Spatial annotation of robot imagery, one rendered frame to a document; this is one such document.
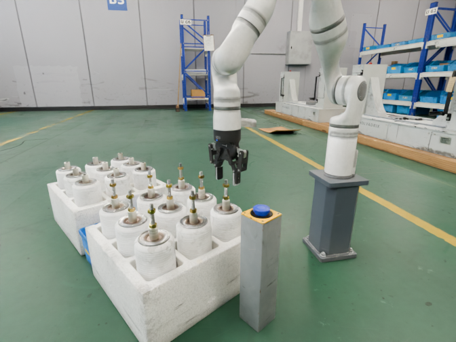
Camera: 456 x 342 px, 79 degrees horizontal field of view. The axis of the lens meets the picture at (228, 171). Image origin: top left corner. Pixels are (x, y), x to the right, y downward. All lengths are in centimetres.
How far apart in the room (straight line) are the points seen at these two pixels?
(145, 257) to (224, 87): 45
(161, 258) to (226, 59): 49
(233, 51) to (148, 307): 61
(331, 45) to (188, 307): 79
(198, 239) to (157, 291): 16
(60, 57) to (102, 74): 90
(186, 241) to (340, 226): 56
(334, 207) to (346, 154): 18
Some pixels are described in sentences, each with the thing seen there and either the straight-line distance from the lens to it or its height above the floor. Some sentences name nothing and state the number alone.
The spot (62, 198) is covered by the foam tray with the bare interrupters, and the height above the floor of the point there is 18.
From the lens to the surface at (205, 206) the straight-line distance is 87.
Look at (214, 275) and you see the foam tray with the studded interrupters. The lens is 78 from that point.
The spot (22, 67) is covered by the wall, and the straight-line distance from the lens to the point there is 771.
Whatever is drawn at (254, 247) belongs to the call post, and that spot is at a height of 24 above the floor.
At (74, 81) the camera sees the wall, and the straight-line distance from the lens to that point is 737.
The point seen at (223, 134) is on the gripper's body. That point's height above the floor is 48.
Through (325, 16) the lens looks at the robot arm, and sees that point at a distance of 84.
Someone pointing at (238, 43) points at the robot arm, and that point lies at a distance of 71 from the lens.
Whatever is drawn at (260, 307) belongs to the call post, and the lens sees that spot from 76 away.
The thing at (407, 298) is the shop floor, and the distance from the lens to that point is 105.
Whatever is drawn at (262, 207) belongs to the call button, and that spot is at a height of 33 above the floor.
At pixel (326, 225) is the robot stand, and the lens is 104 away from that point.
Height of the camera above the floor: 61
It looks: 18 degrees down
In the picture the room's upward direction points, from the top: straight up
